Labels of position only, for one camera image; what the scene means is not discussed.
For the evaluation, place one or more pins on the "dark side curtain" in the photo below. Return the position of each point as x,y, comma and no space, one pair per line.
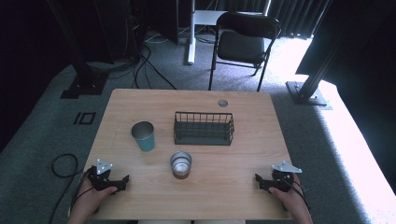
367,77

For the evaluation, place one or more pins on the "white desk frame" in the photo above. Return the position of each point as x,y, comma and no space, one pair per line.
191,37

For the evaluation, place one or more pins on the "teal metal cup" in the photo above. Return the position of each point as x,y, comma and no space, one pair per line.
144,136

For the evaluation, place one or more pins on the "short steel cup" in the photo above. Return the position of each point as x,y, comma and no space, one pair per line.
180,164

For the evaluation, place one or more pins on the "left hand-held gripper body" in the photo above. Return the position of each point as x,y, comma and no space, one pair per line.
101,180

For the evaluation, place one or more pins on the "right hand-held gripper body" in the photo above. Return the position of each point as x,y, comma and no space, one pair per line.
281,179

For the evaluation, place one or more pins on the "pleated dark curtain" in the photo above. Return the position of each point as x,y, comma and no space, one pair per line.
295,15

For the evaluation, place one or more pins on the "person's right hand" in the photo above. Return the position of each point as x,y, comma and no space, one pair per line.
291,199

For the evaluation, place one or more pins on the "grey round table grommet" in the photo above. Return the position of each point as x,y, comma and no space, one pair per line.
223,103

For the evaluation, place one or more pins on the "black folding chair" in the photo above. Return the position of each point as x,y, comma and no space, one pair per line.
241,46

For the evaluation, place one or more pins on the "dark upright panel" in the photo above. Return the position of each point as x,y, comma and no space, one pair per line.
163,18

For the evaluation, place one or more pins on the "person's left hand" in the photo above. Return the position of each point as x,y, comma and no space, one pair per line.
88,199

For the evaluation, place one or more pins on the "black metal stand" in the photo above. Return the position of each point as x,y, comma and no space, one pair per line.
306,91
85,82

